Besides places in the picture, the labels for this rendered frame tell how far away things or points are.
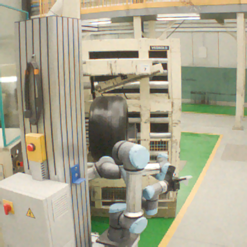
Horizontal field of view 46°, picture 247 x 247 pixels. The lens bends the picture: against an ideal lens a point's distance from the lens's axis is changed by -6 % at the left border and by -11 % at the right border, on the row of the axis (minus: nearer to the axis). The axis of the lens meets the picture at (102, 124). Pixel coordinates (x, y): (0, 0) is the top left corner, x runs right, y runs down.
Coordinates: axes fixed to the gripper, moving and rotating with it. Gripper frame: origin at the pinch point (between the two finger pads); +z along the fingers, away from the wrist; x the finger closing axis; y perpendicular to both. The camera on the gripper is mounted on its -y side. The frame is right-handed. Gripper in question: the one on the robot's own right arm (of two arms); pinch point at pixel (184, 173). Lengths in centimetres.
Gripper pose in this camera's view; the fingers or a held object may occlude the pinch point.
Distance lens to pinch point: 205.6
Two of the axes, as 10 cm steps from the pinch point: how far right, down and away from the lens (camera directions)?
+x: 5.8, 0.2, -8.2
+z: 8.1, -1.6, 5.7
